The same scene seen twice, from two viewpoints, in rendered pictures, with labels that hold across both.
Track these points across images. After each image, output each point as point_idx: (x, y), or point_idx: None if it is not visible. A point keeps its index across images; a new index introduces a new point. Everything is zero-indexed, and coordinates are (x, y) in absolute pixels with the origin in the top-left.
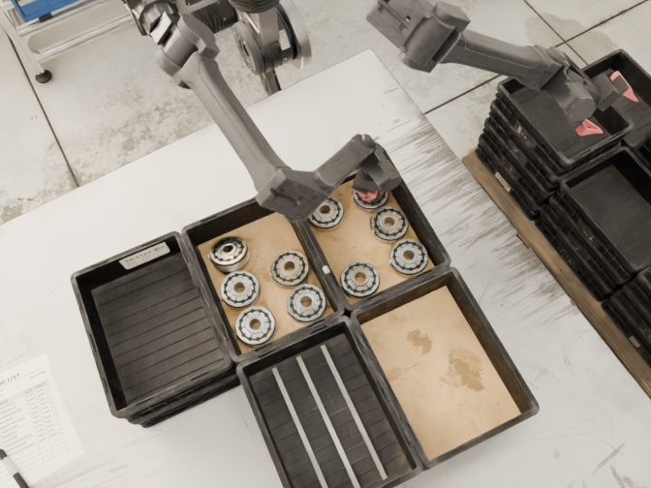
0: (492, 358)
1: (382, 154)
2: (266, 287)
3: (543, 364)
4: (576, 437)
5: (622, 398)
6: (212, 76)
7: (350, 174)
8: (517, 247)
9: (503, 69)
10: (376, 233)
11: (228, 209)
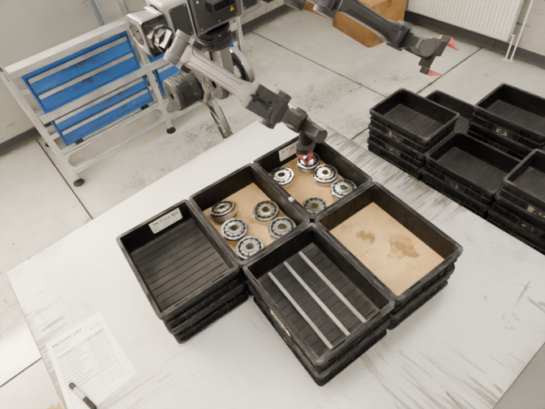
0: (418, 234)
1: (311, 121)
2: (252, 226)
3: None
4: (495, 283)
5: (516, 253)
6: (201, 54)
7: (292, 153)
8: (412, 182)
9: (375, 23)
10: (318, 180)
11: (217, 181)
